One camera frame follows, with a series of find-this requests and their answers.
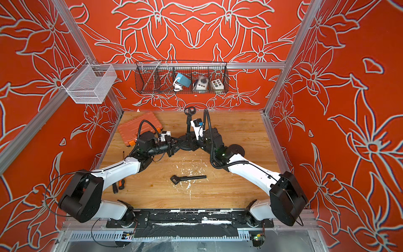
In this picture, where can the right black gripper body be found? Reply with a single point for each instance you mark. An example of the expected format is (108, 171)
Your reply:
(203, 144)

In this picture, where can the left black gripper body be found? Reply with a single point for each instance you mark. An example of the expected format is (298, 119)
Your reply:
(167, 147)

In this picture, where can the black mic clip pole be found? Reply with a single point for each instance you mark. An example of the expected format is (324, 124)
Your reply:
(177, 179)
(189, 112)

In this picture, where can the black round stand base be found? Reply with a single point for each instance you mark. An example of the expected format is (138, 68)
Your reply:
(188, 142)

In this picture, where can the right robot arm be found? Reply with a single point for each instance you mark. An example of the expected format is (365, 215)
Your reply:
(286, 199)

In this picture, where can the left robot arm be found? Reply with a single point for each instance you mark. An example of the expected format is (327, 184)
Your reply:
(82, 199)

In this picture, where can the orange plastic tool case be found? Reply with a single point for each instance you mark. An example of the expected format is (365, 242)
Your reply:
(129, 129)

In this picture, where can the white button box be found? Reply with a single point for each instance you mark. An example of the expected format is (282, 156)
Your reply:
(217, 85)

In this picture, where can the white device black knobs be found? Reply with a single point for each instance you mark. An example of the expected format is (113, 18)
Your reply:
(201, 84)

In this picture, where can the teal box in basket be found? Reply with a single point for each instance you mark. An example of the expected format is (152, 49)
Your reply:
(182, 80)

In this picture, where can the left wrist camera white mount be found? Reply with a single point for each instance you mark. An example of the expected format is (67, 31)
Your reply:
(164, 136)

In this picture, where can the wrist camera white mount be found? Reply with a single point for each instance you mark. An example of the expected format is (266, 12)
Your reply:
(164, 136)
(197, 125)

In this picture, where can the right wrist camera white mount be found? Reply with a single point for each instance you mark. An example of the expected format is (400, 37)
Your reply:
(197, 125)

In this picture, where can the orange black handled tool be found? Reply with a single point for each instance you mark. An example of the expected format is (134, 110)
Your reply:
(118, 186)

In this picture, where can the black wire wall basket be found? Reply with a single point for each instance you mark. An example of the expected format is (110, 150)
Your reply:
(169, 77)

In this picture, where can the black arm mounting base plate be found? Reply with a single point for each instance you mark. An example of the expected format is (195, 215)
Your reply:
(193, 224)

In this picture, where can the clear plastic wall bin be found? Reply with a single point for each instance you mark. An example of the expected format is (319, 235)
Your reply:
(90, 86)

